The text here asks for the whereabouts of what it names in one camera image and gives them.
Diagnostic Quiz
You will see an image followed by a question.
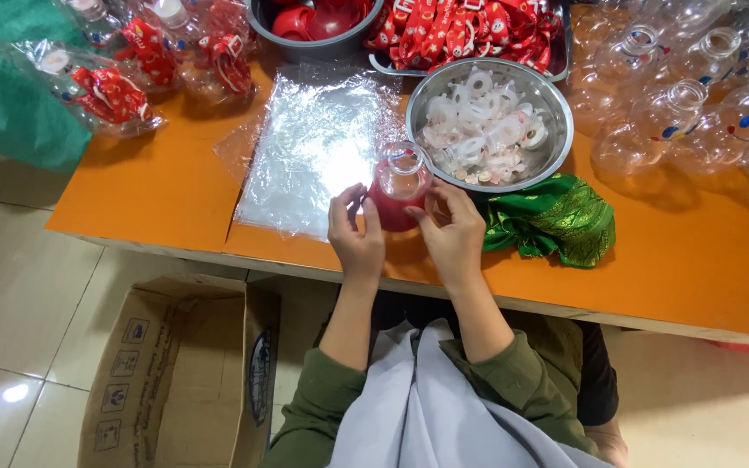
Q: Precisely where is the clear bottle with red base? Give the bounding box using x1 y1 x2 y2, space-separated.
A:
366 140 434 234

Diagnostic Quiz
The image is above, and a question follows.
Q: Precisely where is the person's right hand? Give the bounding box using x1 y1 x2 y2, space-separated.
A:
406 178 488 291

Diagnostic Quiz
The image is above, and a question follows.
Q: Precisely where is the pile of red printed straps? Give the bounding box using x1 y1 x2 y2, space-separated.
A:
366 0 564 74

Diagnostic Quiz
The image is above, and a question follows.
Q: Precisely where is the heap of red caps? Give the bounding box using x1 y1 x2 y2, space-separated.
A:
269 0 375 42

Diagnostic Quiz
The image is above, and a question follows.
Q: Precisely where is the grey bowl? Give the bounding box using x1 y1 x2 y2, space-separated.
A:
246 0 386 65

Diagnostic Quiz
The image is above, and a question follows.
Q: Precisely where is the brown cardboard box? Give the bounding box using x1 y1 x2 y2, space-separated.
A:
77 273 283 468

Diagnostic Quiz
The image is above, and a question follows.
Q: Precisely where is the green mesh sack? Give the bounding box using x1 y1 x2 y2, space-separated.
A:
0 0 94 174

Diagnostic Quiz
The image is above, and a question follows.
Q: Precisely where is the bagged bottle with red strap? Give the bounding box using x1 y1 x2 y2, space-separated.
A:
56 0 131 49
0 39 169 139
114 0 260 106

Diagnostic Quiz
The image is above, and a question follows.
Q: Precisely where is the stack of clear plastic bags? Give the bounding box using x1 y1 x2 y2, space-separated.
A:
212 64 409 243

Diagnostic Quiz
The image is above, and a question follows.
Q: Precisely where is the pile of clear empty bottles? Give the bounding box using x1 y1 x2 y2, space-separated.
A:
566 0 749 187

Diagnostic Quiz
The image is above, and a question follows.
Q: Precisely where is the white apron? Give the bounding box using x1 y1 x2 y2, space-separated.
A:
324 318 616 468

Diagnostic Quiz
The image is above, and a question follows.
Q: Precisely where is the steel tray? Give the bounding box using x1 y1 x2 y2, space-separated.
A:
368 0 572 84

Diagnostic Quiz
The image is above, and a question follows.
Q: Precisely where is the person's left hand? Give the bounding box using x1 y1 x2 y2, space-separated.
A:
328 182 386 282

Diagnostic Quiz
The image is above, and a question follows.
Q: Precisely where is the red plastic basin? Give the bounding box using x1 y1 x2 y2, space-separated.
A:
705 338 749 354

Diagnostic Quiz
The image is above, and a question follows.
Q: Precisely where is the steel bowl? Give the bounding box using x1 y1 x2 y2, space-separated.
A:
405 57 575 195

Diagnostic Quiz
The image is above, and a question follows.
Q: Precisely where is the heap of white plastic lids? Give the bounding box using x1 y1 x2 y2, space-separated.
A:
422 67 551 186

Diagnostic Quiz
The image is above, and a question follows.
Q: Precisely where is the green and gold cloth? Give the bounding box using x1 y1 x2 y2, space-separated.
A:
477 173 616 270

